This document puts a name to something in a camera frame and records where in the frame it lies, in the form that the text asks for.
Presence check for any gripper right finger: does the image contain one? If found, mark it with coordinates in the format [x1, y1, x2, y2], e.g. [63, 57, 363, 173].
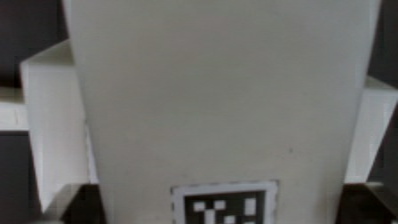
[336, 182, 398, 224]

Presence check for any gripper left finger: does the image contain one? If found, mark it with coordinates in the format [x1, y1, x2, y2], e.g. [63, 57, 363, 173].
[43, 184, 98, 224]

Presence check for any white cabinet body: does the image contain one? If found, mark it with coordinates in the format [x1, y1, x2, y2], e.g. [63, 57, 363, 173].
[22, 42, 398, 212]

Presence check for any white cabinet top block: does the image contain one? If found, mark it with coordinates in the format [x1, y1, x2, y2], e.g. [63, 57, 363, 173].
[66, 0, 381, 224]

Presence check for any white L-shaped obstacle frame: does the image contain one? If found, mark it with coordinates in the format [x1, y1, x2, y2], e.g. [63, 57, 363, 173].
[0, 86, 29, 131]

